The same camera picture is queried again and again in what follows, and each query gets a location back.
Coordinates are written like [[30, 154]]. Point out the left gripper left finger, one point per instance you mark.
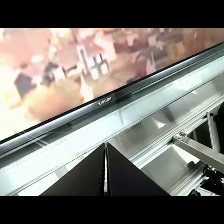
[[85, 178]]

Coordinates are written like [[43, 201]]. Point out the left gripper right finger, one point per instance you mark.
[[128, 178]]

